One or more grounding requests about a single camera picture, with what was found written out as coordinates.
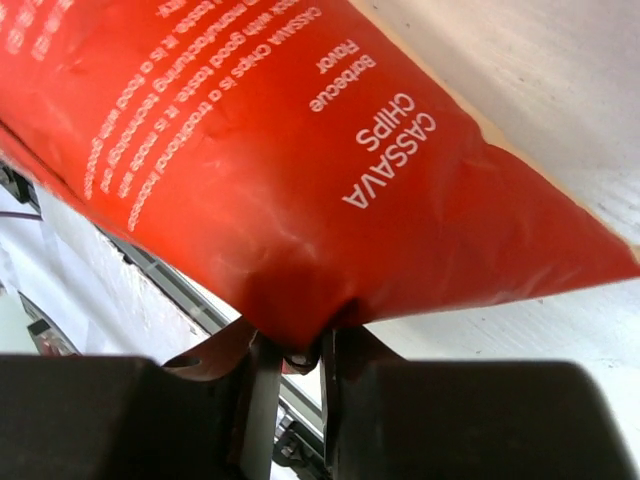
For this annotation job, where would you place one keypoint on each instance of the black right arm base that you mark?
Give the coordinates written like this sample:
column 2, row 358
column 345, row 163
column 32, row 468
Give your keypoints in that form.
column 298, row 453

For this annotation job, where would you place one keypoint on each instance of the white front cover board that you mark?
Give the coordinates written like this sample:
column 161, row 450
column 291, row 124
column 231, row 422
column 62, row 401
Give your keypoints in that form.
column 61, row 263

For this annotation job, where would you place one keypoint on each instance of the aluminium front table rail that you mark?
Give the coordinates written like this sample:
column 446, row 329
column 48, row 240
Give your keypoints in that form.
column 301, row 393

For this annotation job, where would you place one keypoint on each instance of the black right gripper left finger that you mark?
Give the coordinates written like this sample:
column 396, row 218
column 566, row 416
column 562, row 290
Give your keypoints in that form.
column 207, row 414

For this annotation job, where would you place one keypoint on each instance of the large red chips bag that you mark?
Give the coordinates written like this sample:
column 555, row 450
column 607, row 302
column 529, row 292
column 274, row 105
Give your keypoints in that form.
column 290, row 156

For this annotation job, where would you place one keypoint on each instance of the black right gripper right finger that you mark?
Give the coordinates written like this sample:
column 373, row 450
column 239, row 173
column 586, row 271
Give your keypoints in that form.
column 386, row 417

